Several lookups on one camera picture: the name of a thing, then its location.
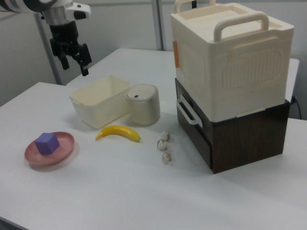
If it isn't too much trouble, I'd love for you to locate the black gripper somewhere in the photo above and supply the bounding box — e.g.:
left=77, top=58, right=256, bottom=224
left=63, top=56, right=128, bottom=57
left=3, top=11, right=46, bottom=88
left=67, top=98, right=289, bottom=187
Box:
left=49, top=21, right=93, bottom=77

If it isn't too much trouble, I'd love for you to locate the cream small lidded trash can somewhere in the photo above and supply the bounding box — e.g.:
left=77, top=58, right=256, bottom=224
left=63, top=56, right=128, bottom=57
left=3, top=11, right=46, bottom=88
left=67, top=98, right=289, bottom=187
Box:
left=126, top=83, right=161, bottom=127

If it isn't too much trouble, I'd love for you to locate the cream open plastic bin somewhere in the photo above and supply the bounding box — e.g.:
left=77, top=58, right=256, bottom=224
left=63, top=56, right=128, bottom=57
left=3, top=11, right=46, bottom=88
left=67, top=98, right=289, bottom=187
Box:
left=69, top=75, right=132, bottom=131

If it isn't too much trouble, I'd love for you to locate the dark cable behind table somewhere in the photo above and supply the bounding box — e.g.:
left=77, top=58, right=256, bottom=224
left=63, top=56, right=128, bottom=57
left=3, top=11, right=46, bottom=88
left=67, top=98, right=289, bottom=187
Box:
left=290, top=95, right=303, bottom=118

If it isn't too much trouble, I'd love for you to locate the white drawer handle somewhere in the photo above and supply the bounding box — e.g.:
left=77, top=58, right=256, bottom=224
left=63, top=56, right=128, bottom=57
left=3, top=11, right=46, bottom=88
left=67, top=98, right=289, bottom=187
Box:
left=175, top=93, right=204, bottom=127

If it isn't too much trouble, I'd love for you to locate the yellow banana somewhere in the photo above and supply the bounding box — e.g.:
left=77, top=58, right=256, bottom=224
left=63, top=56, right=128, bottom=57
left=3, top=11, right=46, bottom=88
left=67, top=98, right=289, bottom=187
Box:
left=95, top=125, right=142, bottom=143

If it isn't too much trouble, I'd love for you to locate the purple cube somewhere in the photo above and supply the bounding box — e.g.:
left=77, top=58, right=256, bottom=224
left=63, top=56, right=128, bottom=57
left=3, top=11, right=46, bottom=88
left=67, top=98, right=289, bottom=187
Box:
left=35, top=132, right=60, bottom=155

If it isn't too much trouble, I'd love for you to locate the pink round plate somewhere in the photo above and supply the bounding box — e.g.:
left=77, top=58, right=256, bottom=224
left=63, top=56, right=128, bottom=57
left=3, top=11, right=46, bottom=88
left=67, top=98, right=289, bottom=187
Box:
left=24, top=131, right=75, bottom=167

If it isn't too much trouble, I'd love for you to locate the dark wooden drawer cabinet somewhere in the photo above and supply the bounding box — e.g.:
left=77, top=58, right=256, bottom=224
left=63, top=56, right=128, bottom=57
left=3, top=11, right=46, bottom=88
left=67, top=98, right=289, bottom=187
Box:
left=174, top=78, right=291, bottom=174

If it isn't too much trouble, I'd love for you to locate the cream storage box with handles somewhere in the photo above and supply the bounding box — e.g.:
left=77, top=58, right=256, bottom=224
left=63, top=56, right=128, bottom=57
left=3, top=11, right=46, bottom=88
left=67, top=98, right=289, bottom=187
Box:
left=170, top=0, right=295, bottom=123

